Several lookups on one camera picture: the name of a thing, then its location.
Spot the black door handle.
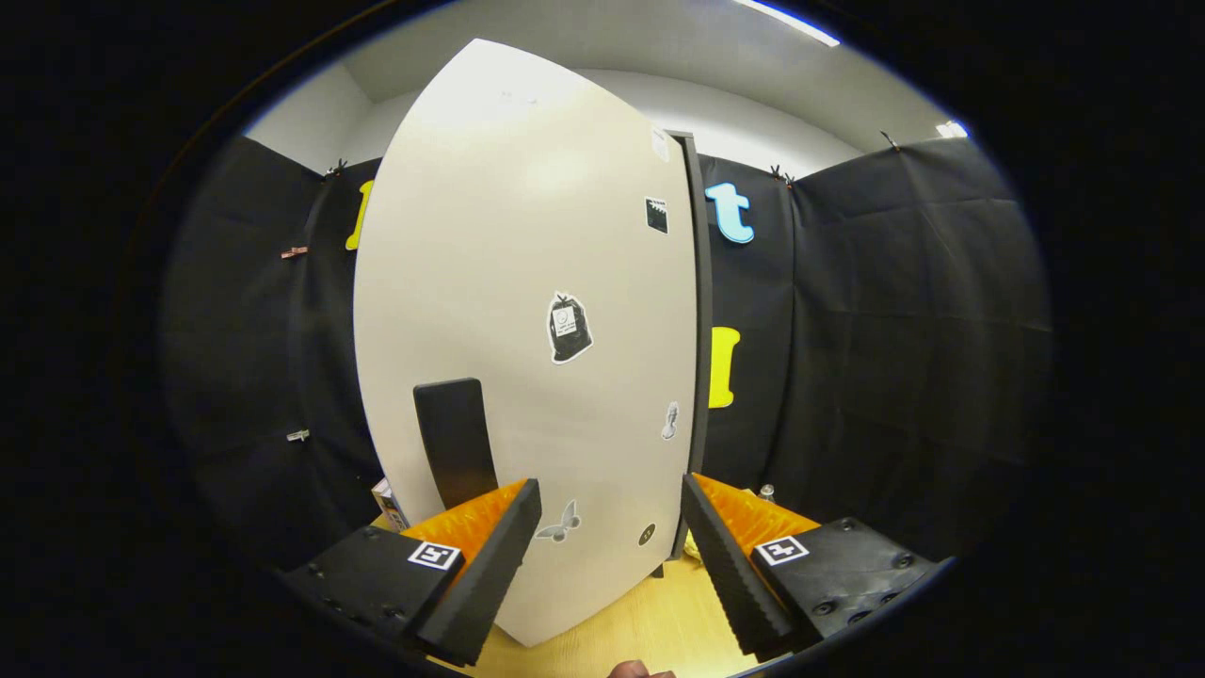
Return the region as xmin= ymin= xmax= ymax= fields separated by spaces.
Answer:
xmin=413 ymin=378 xmax=500 ymax=510

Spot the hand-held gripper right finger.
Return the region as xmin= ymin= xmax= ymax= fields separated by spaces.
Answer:
xmin=680 ymin=473 xmax=954 ymax=660

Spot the grey shoe cabinet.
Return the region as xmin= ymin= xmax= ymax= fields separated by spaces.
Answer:
xmin=664 ymin=130 xmax=716 ymax=577

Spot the long ceiling light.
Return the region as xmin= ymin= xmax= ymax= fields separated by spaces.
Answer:
xmin=732 ymin=0 xmax=842 ymax=48

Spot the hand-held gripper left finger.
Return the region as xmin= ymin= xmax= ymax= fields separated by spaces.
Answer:
xmin=280 ymin=477 xmax=544 ymax=668

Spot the black backdrop cloth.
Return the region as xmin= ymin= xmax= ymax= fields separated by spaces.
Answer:
xmin=160 ymin=132 xmax=1053 ymax=575

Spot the beige shoe cabinet door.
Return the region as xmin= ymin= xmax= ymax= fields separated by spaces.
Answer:
xmin=353 ymin=38 xmax=699 ymax=648

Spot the white book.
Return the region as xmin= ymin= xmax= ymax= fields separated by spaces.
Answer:
xmin=370 ymin=476 xmax=411 ymax=533

